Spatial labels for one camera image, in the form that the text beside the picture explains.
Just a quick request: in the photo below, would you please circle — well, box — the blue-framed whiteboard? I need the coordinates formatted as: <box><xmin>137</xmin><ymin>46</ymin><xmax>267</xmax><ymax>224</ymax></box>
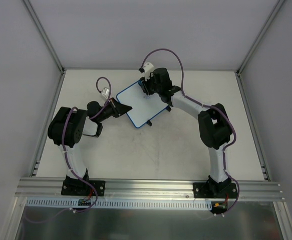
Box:
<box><xmin>116</xmin><ymin>81</ymin><xmax>168</xmax><ymax>129</ymax></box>

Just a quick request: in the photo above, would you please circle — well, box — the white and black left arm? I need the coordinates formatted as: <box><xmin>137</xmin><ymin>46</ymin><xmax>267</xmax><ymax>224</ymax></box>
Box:
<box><xmin>48</xmin><ymin>97</ymin><xmax>133</xmax><ymax>195</ymax></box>

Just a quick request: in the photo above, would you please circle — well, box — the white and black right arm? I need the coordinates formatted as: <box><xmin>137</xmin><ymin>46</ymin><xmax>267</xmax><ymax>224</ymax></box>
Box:
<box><xmin>138</xmin><ymin>67</ymin><xmax>233</xmax><ymax>198</ymax></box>

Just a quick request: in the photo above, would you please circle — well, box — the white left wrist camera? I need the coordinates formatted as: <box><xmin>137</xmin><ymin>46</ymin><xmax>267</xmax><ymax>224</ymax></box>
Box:
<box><xmin>100</xmin><ymin>87</ymin><xmax>111</xmax><ymax>100</ymax></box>

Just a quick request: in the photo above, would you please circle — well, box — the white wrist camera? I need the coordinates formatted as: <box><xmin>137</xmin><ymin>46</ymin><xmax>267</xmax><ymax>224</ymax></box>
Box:
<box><xmin>100</xmin><ymin>87</ymin><xmax>111</xmax><ymax>100</ymax></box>
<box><xmin>138</xmin><ymin>62</ymin><xmax>155</xmax><ymax>81</ymax></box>

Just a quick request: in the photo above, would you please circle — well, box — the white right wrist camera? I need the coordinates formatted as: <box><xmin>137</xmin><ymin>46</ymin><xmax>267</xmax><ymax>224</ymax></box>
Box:
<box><xmin>138</xmin><ymin>62</ymin><xmax>155</xmax><ymax>81</ymax></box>

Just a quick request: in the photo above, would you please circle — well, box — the aluminium frame post right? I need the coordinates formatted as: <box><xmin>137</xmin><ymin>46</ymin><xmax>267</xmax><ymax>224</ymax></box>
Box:
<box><xmin>236</xmin><ymin>0</ymin><xmax>286</xmax><ymax>74</ymax></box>

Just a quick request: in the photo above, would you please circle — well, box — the aluminium frame post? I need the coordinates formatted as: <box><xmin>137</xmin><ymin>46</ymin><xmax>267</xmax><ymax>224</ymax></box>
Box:
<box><xmin>236</xmin><ymin>0</ymin><xmax>286</xmax><ymax>74</ymax></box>
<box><xmin>21</xmin><ymin>0</ymin><xmax>66</xmax><ymax>75</ymax></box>

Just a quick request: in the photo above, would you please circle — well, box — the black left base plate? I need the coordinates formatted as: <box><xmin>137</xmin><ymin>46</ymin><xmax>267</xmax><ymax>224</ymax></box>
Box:
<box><xmin>61</xmin><ymin>178</ymin><xmax>106</xmax><ymax>197</ymax></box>

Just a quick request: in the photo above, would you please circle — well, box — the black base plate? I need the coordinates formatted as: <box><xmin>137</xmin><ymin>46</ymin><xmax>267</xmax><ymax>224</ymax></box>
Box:
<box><xmin>193</xmin><ymin>181</ymin><xmax>238</xmax><ymax>199</ymax></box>
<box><xmin>61</xmin><ymin>178</ymin><xmax>106</xmax><ymax>197</ymax></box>

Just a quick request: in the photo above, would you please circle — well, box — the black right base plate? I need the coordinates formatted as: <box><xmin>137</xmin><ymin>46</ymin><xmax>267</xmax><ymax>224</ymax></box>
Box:
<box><xmin>193</xmin><ymin>181</ymin><xmax>238</xmax><ymax>199</ymax></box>

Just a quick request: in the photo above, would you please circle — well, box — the white slotted cable duct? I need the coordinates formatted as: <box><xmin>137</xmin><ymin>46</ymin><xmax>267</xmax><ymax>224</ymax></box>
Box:
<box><xmin>26</xmin><ymin>197</ymin><xmax>212</xmax><ymax>211</ymax></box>

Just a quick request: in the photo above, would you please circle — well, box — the aluminium frame post left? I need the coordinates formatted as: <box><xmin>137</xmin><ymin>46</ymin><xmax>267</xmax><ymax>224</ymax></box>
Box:
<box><xmin>21</xmin><ymin>0</ymin><xmax>66</xmax><ymax>75</ymax></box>

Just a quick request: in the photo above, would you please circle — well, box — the aluminium mounting rail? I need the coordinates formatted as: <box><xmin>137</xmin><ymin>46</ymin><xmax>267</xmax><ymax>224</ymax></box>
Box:
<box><xmin>15</xmin><ymin>177</ymin><xmax>285</xmax><ymax>202</ymax></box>

